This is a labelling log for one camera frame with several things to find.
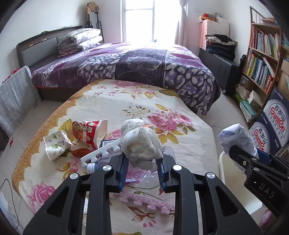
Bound lower Ganten cardboard box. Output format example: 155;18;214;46
249;122;271;153

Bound blue-white paper ball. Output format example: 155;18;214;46
217;123;259;159

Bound blue white carton box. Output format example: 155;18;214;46
100;139;118;148

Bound white floral paper cup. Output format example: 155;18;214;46
43;130;72;162

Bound pink storage cabinet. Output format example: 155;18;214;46
198;17;229;50

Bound upper Ganten cardboard box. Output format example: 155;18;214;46
263;88;288;151

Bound white tissue wad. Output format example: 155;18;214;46
120;118;163;172

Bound wooden bookshelf with books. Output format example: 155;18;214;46
234;7;283;125

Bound orange brown wrapper scrap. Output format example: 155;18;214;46
70;148;91;158

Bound folded patterned pillows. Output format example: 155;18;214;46
57;28;103;55

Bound black coat rack stand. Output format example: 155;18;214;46
85;1;105;43

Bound grey checked cushion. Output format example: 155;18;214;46
0;66;41;137

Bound pink foam toe separator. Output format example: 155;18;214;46
109;192;175;215

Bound dark storage bench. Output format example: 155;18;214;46
198;48;241;97

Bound ganten cardboard box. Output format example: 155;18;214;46
263;88;288;151
249;122;271;153

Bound purple patterned quilt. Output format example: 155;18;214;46
32;43;220;115

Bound pile of folded clothes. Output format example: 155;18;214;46
205;34;238;60

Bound dark bed headboard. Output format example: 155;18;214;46
16;25;82;68

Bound floral cream bed sheet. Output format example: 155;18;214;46
12;80;219;234

